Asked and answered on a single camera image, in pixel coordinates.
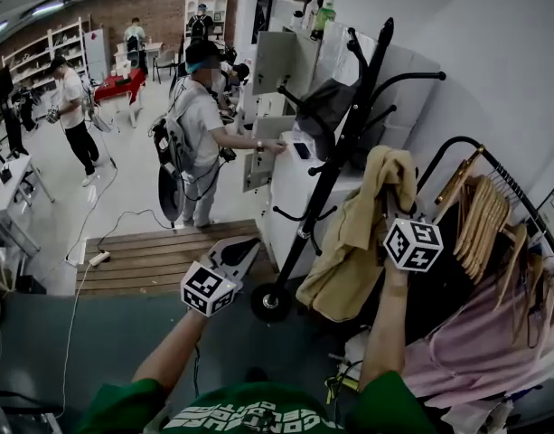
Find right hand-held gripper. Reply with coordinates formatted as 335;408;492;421
383;190;444;271

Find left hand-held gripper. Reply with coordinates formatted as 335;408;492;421
180;237;262;318

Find yellow beige jacket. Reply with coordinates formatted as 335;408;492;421
296;145;420;324

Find row of wooden hangers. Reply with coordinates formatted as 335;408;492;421
452;174;515;284

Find curved wooden hanger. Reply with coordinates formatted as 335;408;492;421
493;223;529;311

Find person's right forearm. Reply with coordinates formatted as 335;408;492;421
357;259;416;391

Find person's left forearm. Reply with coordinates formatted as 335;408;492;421
131;309;208;391

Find black clothes rack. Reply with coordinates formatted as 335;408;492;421
414;136;554;266

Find black hanging garment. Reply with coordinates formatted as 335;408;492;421
371;196;490;347

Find wooden slatted platform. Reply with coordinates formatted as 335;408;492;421
75;219;280;296

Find low white cabinet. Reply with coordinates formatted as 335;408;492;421
258;128;372;279

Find gold metal bar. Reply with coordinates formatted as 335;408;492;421
434;145;485;207

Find black coat stand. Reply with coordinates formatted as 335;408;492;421
250;15;447;323

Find white crumpled paper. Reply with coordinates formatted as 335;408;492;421
343;332;372;361

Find pink hanging garment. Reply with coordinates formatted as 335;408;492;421
400;269;554;400

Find person's green shirt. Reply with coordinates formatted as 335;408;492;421
75;371;436;434

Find grey bag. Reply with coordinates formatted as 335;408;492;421
298;77;363;162

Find white paper bag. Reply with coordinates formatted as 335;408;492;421
434;395;517;434

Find white locker with grey doors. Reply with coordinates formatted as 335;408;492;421
242;0;440;193

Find clear plastic bag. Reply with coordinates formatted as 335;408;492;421
325;20;372;80

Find grey chair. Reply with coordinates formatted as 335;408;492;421
152;48;178;83

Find white desk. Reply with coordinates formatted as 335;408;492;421
0;155;56;225

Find green bottle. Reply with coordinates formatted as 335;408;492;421
315;2;336;33

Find small white shelf unit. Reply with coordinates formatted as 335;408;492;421
183;0;229;40

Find white bottle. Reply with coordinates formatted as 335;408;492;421
303;0;321;31

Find black chair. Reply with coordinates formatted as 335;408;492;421
0;389;65;434

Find wide white shelf unit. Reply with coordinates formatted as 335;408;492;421
0;15;88;88

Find ceiling tube lights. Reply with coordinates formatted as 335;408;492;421
0;0;65;38

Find yellow strap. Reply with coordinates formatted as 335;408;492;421
324;359;363;406

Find white cable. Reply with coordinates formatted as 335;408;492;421
57;259;101;420

